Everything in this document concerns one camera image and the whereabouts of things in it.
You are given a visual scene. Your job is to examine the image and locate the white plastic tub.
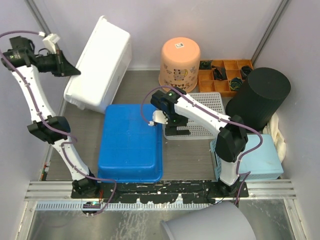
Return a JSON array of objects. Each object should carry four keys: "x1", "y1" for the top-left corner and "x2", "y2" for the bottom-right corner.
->
[{"x1": 63, "y1": 16, "x2": 132, "y2": 114}]

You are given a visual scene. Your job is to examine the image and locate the blue plastic basket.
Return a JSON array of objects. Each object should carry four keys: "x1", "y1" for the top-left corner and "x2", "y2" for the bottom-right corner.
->
[{"x1": 97, "y1": 104, "x2": 163, "y2": 183}]

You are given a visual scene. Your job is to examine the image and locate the orange plastic container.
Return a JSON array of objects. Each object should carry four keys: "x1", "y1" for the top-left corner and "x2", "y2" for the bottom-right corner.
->
[{"x1": 158, "y1": 37, "x2": 201, "y2": 93}]

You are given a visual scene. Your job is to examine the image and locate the white translucent basket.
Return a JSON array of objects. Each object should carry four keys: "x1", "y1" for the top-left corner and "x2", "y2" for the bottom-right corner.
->
[{"x1": 162, "y1": 92, "x2": 226, "y2": 141}]

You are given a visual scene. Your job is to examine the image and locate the large black container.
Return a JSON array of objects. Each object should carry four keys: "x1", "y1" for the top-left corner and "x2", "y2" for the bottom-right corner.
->
[{"x1": 225, "y1": 67, "x2": 291, "y2": 132}]

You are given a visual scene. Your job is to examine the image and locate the light blue perforated basket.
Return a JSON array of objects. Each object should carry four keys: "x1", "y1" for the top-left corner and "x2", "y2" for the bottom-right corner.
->
[{"x1": 210, "y1": 134, "x2": 284, "y2": 182}]

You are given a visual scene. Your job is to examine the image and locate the grey plastic container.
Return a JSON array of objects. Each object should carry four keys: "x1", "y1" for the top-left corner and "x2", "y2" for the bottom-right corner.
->
[{"x1": 160, "y1": 202, "x2": 256, "y2": 240}]

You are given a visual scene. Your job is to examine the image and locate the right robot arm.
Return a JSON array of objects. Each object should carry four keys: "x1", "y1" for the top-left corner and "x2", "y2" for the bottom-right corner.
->
[{"x1": 150, "y1": 88, "x2": 248, "y2": 197}]

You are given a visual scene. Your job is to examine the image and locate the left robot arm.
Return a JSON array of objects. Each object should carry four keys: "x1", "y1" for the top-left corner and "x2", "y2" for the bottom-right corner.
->
[{"x1": 0, "y1": 34, "x2": 100, "y2": 198}]

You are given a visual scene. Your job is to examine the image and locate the black part in tray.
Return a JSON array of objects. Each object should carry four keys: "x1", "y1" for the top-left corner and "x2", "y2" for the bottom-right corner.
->
[{"x1": 199, "y1": 60, "x2": 212, "y2": 70}]

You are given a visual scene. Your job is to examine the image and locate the orange compartment tray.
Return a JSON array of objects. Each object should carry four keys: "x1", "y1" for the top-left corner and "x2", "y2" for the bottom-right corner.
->
[{"x1": 198, "y1": 59, "x2": 253, "y2": 98}]

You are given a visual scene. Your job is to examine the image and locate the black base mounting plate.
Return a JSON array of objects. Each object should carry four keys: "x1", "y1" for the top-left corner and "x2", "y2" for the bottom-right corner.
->
[{"x1": 71, "y1": 180, "x2": 238, "y2": 204}]

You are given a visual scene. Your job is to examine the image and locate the blue yellow part in tray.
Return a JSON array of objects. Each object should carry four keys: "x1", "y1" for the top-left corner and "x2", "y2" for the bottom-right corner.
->
[{"x1": 229, "y1": 77, "x2": 243, "y2": 92}]

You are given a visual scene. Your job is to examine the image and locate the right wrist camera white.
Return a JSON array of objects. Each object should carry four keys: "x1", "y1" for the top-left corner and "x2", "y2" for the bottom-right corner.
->
[{"x1": 148, "y1": 110, "x2": 168, "y2": 127}]

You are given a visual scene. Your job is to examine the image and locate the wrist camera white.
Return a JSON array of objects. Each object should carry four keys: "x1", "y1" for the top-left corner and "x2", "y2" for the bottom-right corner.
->
[
  {"x1": 42, "y1": 33, "x2": 60, "y2": 54},
  {"x1": 148, "y1": 110, "x2": 168, "y2": 127}
]

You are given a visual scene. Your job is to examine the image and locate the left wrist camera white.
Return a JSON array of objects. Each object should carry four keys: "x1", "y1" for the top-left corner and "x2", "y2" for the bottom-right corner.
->
[{"x1": 42, "y1": 33, "x2": 60, "y2": 54}]

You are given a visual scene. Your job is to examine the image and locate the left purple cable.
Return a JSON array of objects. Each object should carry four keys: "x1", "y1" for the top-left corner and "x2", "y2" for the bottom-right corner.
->
[{"x1": 0, "y1": 30, "x2": 118, "y2": 217}]

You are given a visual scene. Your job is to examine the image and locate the aluminium rail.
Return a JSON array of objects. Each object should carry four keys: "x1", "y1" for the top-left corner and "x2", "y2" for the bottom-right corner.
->
[{"x1": 24, "y1": 179, "x2": 296, "y2": 209}]

